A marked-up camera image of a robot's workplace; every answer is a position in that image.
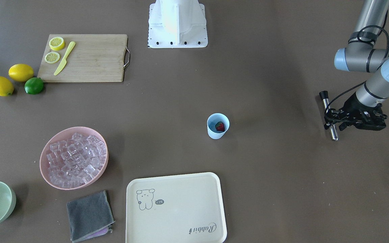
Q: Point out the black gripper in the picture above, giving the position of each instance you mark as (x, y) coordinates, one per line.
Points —
(354, 105)

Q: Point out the steel muddler black tip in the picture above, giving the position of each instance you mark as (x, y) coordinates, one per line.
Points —
(326, 101)

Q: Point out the red strawberry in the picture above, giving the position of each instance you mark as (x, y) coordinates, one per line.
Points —
(220, 127)

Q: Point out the light blue cup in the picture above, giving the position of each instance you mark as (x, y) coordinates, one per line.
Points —
(212, 120)

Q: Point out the clear ice cubes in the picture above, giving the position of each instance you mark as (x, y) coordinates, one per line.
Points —
(76, 160)

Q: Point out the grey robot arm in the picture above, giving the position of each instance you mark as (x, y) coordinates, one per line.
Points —
(360, 54)

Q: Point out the beige rabbit tray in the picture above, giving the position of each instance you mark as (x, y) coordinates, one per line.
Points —
(175, 209)

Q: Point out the wooden cutting board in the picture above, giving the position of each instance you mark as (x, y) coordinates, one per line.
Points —
(95, 58)

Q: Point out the grey folded cloth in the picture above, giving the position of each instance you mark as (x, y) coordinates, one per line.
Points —
(89, 216)

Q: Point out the pink bowl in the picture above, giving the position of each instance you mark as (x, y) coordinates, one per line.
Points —
(46, 168)

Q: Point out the yellow plastic knife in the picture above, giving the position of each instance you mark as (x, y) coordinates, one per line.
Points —
(63, 62)

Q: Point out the lemon half slice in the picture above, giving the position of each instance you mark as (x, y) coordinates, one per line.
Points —
(52, 57)
(56, 43)

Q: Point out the green lime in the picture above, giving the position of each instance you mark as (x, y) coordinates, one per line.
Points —
(34, 86)

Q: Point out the whole yellow lemon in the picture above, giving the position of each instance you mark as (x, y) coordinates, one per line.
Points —
(6, 87)
(21, 72)

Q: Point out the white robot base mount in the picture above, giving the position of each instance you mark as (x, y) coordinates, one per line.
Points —
(177, 24)

